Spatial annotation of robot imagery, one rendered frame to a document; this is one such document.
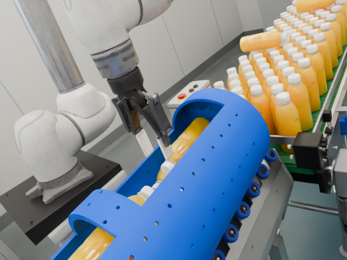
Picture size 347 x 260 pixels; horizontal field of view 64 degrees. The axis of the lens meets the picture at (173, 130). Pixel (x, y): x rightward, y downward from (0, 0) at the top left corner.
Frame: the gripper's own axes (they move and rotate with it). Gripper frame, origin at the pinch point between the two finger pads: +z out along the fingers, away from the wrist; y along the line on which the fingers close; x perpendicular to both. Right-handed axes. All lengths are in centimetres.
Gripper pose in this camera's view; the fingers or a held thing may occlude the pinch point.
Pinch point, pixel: (155, 146)
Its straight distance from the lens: 69.5
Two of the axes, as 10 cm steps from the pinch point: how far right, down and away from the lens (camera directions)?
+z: 3.3, 8.2, 4.6
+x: 5.4, -5.7, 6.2
